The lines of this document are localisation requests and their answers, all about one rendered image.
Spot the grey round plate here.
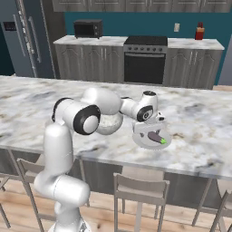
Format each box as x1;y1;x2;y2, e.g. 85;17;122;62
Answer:
131;124;173;150

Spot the black microwave oven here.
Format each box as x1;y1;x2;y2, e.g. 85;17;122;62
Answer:
72;18;104;40

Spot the grey wooden chair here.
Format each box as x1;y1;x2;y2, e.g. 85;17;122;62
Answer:
112;172;171;232
191;177;232;232
15;157;59;232
0;174;12;229

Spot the white bowl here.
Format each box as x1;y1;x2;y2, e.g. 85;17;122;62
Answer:
95;112;124;136

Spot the grey cupboard run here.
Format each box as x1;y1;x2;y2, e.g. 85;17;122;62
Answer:
51;0;232;14
54;43;125;83
163;47;225;91

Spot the purple eggplant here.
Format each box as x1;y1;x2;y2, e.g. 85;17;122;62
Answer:
147;130;168;145

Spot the grey fridge door handle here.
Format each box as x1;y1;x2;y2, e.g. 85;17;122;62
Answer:
27;15;43;64
12;14;27;58

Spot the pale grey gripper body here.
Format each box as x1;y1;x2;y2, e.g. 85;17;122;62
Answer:
131;119;167;136

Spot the red bottle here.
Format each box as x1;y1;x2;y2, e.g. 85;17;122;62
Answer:
194;21;206;41

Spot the black and steel oven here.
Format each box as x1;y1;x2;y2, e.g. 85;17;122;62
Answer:
122;34;169;86

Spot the plain grey fridge door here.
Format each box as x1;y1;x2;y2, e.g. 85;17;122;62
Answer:
19;0;56;80

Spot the grey fridge door with dispenser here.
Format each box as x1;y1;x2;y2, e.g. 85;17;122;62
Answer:
0;0;29;78

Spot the grey lower cupboard run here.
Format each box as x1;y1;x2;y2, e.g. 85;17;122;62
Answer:
163;47;225;91
54;43;125;83

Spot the grey upper cupboard run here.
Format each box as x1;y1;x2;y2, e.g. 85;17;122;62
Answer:
51;0;232;14

